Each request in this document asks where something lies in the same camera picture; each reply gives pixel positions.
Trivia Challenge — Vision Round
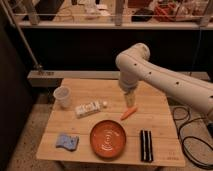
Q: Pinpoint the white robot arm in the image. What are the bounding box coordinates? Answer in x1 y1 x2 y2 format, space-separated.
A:
115 43 213 119

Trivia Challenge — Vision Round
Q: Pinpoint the orange carrot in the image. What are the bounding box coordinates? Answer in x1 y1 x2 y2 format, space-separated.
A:
120 107 137 120

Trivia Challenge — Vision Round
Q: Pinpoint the orange plate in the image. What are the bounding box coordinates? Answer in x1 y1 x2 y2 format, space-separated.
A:
90 120 126 159

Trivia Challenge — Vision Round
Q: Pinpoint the black white striped block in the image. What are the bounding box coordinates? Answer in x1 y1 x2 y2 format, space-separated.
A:
140 130 153 162

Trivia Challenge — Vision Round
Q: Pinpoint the white plastic bottle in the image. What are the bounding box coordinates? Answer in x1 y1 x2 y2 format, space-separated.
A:
75 101 108 118

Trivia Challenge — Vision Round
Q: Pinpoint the clear plastic cup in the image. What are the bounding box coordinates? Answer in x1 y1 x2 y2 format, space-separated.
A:
53 86 71 108

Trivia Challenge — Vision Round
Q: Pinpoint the blue sponge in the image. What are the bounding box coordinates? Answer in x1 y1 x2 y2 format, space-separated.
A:
56 134 79 151

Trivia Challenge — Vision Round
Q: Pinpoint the black object on shelf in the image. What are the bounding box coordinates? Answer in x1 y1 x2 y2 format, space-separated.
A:
131 8 154 22

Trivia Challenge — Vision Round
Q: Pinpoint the red object on shelf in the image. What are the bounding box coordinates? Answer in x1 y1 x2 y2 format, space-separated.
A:
154 3 176 22

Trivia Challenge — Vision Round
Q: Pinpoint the diagonal metal pole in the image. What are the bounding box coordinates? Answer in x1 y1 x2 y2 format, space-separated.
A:
1 0 44 74

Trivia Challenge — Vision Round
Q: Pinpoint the grey metal rail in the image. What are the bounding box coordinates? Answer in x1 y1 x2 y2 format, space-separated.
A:
28 70 213 89

